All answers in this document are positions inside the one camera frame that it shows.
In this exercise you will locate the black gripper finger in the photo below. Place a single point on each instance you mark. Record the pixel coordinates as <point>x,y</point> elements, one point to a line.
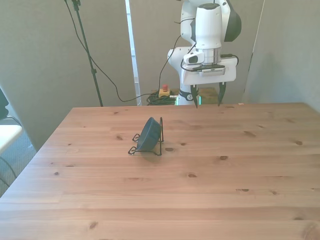
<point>221,93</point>
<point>195,96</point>

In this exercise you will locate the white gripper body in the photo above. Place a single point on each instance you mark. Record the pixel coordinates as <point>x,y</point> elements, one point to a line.
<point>212,76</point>

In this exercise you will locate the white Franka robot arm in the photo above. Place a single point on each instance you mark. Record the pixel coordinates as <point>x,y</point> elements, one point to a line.
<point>208,27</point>

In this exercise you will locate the dark blue bowl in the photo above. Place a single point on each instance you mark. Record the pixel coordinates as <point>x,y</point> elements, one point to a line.
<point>149,135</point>

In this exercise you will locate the yellow emergency stop button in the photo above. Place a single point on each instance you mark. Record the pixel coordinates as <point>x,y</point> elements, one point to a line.
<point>164,91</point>

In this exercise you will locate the white vertical panel strip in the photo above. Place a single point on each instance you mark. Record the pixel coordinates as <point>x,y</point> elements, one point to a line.
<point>133,55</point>

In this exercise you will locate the black tripod stand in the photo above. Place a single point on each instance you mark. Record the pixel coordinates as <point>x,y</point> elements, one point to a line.
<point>87,52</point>

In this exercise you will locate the white side table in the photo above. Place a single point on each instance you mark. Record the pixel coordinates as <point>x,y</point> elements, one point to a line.
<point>7,136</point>

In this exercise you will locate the black object at edge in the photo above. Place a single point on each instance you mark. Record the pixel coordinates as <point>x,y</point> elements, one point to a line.
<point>3,105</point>

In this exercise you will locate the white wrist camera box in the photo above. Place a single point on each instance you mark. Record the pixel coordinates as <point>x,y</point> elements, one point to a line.
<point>193,58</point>

